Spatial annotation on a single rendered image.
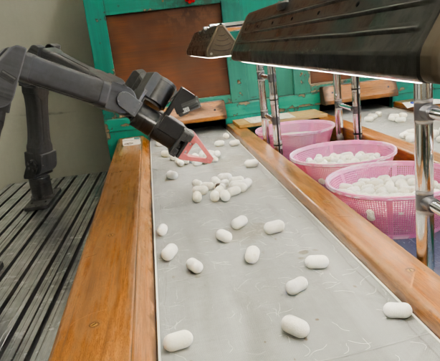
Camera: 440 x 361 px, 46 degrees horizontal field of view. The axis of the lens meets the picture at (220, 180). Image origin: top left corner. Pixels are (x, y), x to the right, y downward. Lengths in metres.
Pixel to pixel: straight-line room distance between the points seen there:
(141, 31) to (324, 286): 1.45
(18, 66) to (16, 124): 1.88
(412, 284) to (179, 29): 1.51
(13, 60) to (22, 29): 1.83
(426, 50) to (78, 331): 0.51
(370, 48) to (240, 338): 0.39
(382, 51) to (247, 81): 1.73
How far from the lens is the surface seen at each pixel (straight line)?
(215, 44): 1.22
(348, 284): 0.73
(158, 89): 1.16
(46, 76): 1.07
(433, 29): 0.28
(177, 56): 2.00
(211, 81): 2.02
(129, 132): 2.01
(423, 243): 0.75
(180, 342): 0.61
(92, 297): 0.73
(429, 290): 0.67
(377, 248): 0.78
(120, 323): 0.65
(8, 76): 1.04
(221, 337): 0.63
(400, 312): 0.65
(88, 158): 2.87
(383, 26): 0.34
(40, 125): 1.57
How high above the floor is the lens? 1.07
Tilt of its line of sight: 15 degrees down
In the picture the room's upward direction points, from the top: 7 degrees counter-clockwise
